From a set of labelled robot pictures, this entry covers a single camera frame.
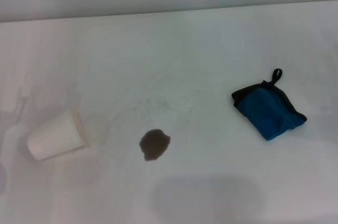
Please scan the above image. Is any blue rag with black trim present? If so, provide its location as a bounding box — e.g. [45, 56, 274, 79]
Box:
[231, 68, 308, 142]

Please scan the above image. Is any white paper cup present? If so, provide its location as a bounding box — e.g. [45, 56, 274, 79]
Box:
[26, 108, 90, 162]

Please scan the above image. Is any dark water stain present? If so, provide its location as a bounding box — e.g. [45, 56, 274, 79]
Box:
[139, 128, 172, 162]

